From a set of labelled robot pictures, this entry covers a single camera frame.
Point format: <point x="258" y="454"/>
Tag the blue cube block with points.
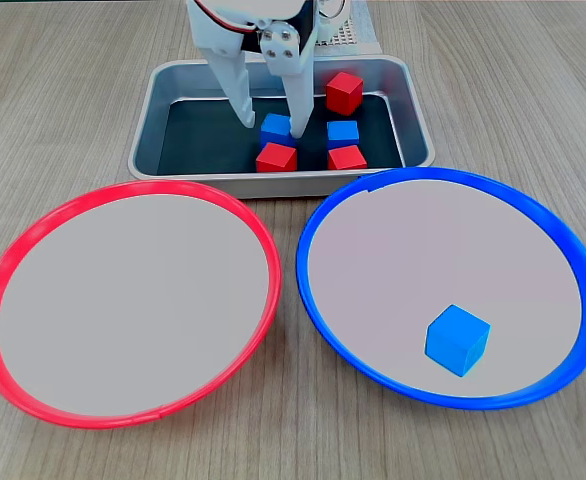
<point x="274" y="131"/>
<point x="343" y="132"/>
<point x="457" y="340"/>

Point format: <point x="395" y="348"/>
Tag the red cube block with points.
<point x="344" y="92"/>
<point x="346" y="159"/>
<point x="276" y="159"/>

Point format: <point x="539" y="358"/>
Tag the black tray liner mat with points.
<point x="203" y="140"/>

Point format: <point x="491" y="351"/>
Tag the silver metal tray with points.
<point x="149" y="130"/>

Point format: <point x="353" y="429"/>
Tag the white perforated mat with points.
<point x="344" y="36"/>

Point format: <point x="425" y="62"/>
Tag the blue-rimmed white dish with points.
<point x="423" y="250"/>

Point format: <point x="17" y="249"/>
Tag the red-rimmed white dish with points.
<point x="123" y="300"/>

